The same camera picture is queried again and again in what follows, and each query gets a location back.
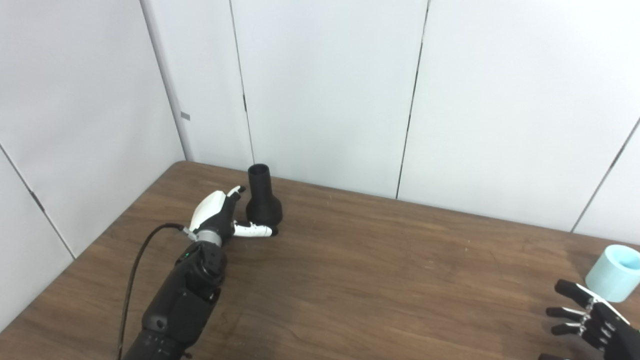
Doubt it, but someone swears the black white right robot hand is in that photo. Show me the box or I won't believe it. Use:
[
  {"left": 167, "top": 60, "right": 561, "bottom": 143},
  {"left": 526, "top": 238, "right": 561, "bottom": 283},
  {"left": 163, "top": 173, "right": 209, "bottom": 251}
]
[{"left": 537, "top": 279, "right": 640, "bottom": 360}]

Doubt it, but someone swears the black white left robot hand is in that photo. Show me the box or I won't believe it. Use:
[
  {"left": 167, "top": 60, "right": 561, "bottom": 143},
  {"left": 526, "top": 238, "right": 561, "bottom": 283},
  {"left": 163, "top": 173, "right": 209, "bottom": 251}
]
[{"left": 187, "top": 185, "right": 279, "bottom": 243}]

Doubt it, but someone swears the light blue cylinder cup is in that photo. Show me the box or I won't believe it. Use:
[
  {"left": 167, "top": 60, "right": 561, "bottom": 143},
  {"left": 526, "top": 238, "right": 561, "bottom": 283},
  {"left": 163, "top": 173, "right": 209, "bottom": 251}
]
[{"left": 585, "top": 245, "right": 640, "bottom": 303}]

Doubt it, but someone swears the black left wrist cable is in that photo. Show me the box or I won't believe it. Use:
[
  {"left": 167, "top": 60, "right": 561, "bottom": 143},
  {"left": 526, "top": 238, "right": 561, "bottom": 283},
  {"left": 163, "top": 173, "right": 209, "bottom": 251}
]
[{"left": 116, "top": 223, "right": 193, "bottom": 360}]

